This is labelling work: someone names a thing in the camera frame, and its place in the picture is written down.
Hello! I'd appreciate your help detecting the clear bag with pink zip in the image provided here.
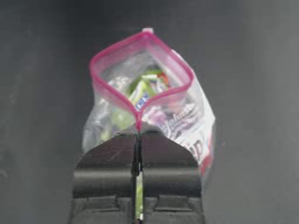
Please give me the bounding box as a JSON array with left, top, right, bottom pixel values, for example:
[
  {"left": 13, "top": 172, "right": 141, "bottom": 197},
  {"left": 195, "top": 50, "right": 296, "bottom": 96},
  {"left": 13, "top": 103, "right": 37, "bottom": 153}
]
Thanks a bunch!
[{"left": 80, "top": 27, "right": 217, "bottom": 220}]

